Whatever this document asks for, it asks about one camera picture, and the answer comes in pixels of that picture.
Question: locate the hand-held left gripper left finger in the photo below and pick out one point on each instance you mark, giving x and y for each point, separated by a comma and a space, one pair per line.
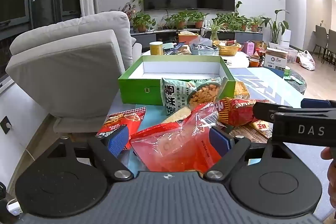
118, 140

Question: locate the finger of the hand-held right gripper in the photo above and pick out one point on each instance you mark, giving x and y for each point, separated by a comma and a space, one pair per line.
262, 109
315, 103

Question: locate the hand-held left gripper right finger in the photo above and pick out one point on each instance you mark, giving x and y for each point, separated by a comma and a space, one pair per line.
219, 141

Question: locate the yellow red-print snack packet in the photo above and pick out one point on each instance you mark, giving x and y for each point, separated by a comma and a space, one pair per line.
262, 127

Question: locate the red yellow-striped snack packet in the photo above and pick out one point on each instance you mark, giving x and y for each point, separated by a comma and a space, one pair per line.
241, 111

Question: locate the brown snack packet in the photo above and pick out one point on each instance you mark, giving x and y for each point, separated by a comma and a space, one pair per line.
246, 134

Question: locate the red transparent plastic bag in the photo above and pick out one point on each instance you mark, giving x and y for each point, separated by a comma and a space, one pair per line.
170, 148

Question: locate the pale yellow snack bag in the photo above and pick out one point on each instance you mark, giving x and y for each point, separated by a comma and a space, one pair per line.
176, 115

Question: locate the green cardboard box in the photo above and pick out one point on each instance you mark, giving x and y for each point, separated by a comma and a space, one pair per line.
136, 87

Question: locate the green snack bag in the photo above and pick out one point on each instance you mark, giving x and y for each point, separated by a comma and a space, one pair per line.
173, 98

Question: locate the person's right hand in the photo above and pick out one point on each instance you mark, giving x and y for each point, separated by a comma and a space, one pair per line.
332, 182

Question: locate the dark round table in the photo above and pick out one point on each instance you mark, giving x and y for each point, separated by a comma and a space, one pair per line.
296, 86

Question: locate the blue grey printed tablecloth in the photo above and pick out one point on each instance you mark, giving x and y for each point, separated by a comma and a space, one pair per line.
275, 87

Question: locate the green packets pile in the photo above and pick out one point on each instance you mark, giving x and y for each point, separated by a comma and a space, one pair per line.
292, 76

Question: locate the white plastic bag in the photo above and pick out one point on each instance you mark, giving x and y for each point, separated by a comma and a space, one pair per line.
307, 60

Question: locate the orange paper cup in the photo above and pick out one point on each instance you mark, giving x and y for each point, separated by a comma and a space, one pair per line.
254, 63

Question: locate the white blue cardboard carton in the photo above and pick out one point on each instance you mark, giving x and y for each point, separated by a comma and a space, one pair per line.
274, 60

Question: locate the clear storage box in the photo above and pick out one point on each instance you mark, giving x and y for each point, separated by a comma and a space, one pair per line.
291, 54

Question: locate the grey dining chair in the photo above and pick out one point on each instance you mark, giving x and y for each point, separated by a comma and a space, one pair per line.
332, 45
320, 39

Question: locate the pink box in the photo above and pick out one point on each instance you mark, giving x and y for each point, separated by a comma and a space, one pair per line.
248, 47

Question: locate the yellow woven basket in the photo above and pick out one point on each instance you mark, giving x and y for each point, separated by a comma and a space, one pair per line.
227, 50

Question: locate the white appliance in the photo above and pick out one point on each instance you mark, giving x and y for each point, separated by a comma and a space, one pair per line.
286, 37

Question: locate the clear glass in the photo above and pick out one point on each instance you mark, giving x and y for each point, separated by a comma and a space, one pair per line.
207, 52

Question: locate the tall leafy plant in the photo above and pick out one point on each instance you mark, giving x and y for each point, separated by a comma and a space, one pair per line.
275, 29

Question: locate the potted green plant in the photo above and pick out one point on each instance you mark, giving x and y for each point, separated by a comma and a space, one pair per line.
235, 21
178, 19
141, 22
198, 18
254, 24

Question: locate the grey sofa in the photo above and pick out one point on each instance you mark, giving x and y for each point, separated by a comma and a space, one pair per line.
65, 69

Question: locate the grey organiser tray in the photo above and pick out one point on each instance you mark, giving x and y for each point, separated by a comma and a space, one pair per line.
195, 49

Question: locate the spider plant in glass vase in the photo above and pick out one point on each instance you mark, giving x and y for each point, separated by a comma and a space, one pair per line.
214, 29

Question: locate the yellow can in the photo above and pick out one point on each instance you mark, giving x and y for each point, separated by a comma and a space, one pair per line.
156, 48

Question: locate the dark blue packet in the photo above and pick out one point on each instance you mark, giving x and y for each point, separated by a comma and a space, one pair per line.
178, 49

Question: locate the orange tissue box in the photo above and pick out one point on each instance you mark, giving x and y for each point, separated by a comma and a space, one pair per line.
187, 39

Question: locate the grey television cabinet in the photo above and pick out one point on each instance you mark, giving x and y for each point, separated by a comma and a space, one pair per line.
147, 37

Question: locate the green pouch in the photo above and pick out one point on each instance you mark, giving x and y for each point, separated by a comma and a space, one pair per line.
169, 46

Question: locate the wall socket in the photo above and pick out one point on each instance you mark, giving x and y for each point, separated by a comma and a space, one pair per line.
6, 124

